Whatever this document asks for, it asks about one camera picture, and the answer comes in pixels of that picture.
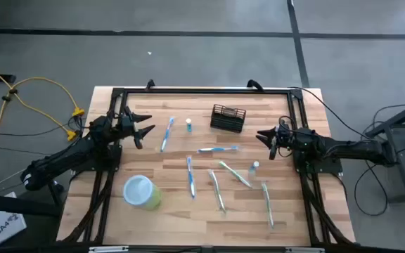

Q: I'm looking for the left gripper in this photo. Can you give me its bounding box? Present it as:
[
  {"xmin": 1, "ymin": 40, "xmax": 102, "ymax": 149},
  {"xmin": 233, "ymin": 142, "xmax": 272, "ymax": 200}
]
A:
[{"xmin": 115, "ymin": 105, "xmax": 156, "ymax": 150}]

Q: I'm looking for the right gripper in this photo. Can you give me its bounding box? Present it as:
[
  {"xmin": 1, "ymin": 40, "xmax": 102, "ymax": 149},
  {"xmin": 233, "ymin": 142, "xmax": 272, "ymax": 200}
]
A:
[{"xmin": 255, "ymin": 120, "xmax": 297, "ymax": 161}]

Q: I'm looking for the blue toothbrush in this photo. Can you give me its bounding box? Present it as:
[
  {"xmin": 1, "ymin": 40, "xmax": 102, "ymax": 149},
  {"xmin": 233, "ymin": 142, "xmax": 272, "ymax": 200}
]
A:
[
  {"xmin": 197, "ymin": 145, "xmax": 240, "ymax": 154},
  {"xmin": 159, "ymin": 117, "xmax": 175, "ymax": 153},
  {"xmin": 186, "ymin": 156, "xmax": 197, "ymax": 200}
]

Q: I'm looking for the green toothbrush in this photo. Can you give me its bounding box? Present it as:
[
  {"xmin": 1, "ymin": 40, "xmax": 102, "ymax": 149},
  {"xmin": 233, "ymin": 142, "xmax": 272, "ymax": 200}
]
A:
[
  {"xmin": 218, "ymin": 160, "xmax": 253, "ymax": 189},
  {"xmin": 207, "ymin": 169, "xmax": 227, "ymax": 214},
  {"xmin": 260, "ymin": 181, "xmax": 275, "ymax": 230}
]

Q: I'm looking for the green plastic cup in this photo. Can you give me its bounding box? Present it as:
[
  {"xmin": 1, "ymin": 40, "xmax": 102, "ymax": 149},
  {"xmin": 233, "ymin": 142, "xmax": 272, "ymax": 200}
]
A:
[{"xmin": 122, "ymin": 174, "xmax": 162, "ymax": 212}]

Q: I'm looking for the black stand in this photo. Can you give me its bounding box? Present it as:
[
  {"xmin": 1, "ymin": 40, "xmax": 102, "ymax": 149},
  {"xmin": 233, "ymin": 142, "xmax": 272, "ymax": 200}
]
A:
[{"xmin": 0, "ymin": 179, "xmax": 65, "ymax": 219}]

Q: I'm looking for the black wire basket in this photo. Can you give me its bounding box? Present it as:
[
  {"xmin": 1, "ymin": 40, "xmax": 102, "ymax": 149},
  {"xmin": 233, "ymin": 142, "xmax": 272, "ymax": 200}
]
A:
[{"xmin": 210, "ymin": 103, "xmax": 248, "ymax": 134}]

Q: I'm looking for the yellow extension cable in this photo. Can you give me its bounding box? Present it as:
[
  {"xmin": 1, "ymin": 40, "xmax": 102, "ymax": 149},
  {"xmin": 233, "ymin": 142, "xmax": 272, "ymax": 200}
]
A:
[
  {"xmin": 11, "ymin": 76, "xmax": 86, "ymax": 119},
  {"xmin": 0, "ymin": 59, "xmax": 79, "ymax": 155}
]

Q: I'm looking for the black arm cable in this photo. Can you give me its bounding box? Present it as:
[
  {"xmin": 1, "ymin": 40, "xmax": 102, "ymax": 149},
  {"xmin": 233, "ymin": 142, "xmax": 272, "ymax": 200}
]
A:
[{"xmin": 288, "ymin": 86, "xmax": 372, "ymax": 141}]

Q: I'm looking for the black aluminium table frame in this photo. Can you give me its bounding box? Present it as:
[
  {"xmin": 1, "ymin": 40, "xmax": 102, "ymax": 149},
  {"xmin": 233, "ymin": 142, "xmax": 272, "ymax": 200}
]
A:
[{"xmin": 63, "ymin": 86, "xmax": 356, "ymax": 247}]

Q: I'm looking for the black floor cable loop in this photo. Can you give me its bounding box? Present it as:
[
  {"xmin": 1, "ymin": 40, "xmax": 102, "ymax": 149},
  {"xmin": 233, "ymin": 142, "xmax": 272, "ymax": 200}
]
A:
[{"xmin": 353, "ymin": 162, "xmax": 390, "ymax": 217}]

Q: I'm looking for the silver metal bracket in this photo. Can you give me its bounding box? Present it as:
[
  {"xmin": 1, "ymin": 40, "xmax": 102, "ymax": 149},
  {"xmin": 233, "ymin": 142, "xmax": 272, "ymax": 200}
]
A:
[
  {"xmin": 285, "ymin": 247, "xmax": 326, "ymax": 253},
  {"xmin": 88, "ymin": 245, "xmax": 129, "ymax": 253}
]

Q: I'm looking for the thin black floor cable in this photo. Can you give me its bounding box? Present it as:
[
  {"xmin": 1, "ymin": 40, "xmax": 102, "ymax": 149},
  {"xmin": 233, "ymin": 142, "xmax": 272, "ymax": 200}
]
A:
[{"xmin": 0, "ymin": 118, "xmax": 84, "ymax": 138}]

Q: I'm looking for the white floor cable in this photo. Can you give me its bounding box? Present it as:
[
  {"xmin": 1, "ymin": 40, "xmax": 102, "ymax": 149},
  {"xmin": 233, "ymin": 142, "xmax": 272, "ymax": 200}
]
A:
[{"xmin": 0, "ymin": 168, "xmax": 27, "ymax": 194}]

